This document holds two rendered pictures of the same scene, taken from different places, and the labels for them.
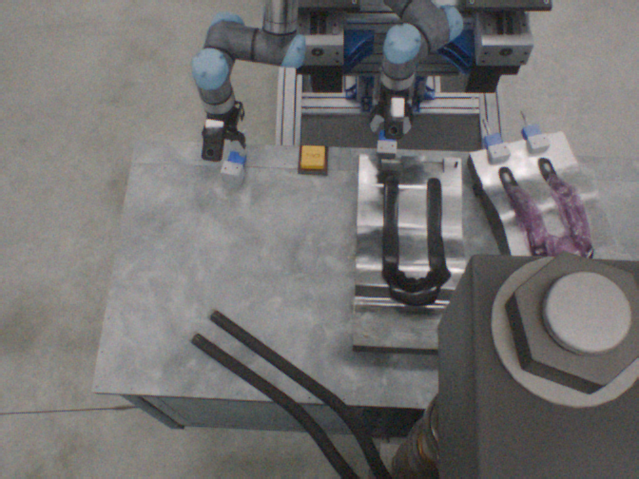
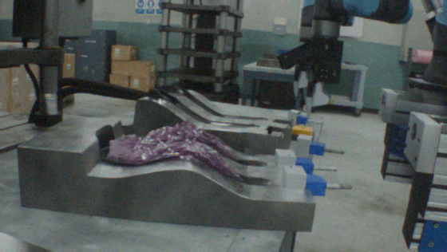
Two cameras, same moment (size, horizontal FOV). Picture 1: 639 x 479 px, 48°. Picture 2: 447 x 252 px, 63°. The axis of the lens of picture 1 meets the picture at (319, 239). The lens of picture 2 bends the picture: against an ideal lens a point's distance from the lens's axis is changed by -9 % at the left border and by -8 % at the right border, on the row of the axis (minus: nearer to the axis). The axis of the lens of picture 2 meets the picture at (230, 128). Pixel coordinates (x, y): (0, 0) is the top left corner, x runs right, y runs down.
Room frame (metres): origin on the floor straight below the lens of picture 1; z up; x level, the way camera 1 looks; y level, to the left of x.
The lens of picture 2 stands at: (0.91, -1.28, 1.10)
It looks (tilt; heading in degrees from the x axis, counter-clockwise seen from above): 13 degrees down; 99
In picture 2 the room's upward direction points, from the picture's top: 5 degrees clockwise
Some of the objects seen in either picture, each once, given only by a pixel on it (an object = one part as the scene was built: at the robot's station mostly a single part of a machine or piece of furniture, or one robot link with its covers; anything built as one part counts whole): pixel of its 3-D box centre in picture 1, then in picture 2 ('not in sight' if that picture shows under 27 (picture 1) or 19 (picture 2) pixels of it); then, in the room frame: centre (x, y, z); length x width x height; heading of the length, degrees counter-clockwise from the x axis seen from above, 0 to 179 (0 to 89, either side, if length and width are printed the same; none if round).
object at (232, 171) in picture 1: (238, 158); (305, 120); (0.96, 0.21, 0.83); 0.13 x 0.05 x 0.05; 163
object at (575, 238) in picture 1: (551, 217); (175, 143); (0.70, -0.58, 0.90); 0.26 x 0.18 x 0.08; 11
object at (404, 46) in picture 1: (401, 50); (330, 0); (0.98, -0.20, 1.23); 0.09 x 0.08 x 0.11; 123
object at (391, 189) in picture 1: (415, 235); (202, 105); (0.67, -0.23, 0.92); 0.35 x 0.16 x 0.09; 174
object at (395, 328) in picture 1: (408, 248); (197, 121); (0.65, -0.22, 0.87); 0.50 x 0.26 x 0.14; 174
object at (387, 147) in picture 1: (387, 136); (320, 148); (1.00, -0.20, 0.83); 0.13 x 0.05 x 0.05; 172
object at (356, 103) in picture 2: not in sight; (330, 85); (1.49, 5.66, 0.47); 1.10 x 0.52 x 0.94; 7
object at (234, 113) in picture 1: (222, 113); (309, 56); (0.95, 0.21, 1.07); 0.09 x 0.08 x 0.12; 163
